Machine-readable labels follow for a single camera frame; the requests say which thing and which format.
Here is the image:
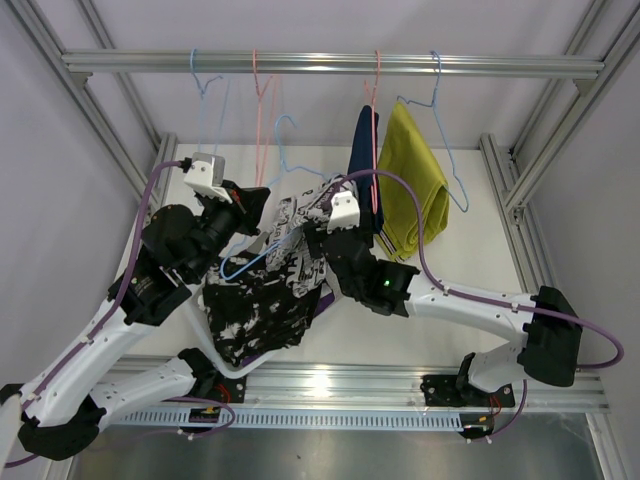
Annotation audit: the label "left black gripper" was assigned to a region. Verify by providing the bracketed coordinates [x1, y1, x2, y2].
[186, 180, 270, 282]

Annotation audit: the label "light blue hanger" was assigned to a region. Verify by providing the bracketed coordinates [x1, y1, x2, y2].
[219, 114, 342, 283]
[189, 48, 230, 152]
[396, 50, 470, 213]

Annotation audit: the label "black white patterned trousers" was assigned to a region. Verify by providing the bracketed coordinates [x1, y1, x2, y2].
[202, 267, 322, 367]

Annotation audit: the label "navy blue trousers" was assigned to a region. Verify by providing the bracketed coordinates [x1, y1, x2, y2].
[347, 105, 384, 234]

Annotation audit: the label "olive yellow trousers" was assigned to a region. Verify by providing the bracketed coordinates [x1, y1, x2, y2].
[377, 102, 450, 262]

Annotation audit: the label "pink hanger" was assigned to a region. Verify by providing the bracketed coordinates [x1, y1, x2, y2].
[252, 49, 280, 186]
[364, 50, 381, 215]

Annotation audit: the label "purple camouflage trousers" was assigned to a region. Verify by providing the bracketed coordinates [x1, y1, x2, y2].
[241, 286, 336, 367]

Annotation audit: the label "grey white printed trousers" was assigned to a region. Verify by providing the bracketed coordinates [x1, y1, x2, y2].
[265, 175, 358, 298]

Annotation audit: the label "white plastic basket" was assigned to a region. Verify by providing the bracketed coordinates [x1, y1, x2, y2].
[179, 286, 291, 379]

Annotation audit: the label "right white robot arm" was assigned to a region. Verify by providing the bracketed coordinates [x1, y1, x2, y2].
[303, 226, 582, 408]

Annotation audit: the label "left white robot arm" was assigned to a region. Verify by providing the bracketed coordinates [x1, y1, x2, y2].
[1, 181, 271, 461]

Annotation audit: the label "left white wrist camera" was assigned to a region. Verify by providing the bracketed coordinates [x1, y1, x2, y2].
[182, 152, 232, 203]

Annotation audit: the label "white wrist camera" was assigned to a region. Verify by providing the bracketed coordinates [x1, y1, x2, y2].
[182, 152, 232, 203]
[327, 190, 360, 234]

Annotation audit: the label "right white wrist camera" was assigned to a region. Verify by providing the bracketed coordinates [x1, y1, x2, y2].
[327, 190, 360, 234]

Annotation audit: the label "aluminium frame left struts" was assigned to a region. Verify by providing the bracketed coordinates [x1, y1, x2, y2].
[5, 1, 177, 198]

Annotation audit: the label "aluminium frame struts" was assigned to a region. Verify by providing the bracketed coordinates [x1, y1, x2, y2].
[479, 1, 639, 292]
[5, 1, 177, 198]

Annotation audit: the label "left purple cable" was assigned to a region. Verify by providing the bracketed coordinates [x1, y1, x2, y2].
[0, 158, 196, 469]

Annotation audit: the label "purple cable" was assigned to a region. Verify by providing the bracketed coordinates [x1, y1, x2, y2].
[334, 168, 626, 441]
[0, 158, 196, 469]

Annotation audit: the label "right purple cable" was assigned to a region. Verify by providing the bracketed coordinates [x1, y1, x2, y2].
[334, 168, 626, 441]

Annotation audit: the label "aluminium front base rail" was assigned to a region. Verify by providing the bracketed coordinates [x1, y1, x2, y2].
[215, 361, 610, 414]

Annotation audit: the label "aluminium frame right struts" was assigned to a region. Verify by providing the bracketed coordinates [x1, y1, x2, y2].
[479, 1, 639, 292]

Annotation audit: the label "grey slotted cable duct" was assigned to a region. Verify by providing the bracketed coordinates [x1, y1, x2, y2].
[116, 404, 494, 433]

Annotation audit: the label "aluminium hanging rail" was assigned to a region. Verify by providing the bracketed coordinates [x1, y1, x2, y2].
[61, 49, 605, 80]

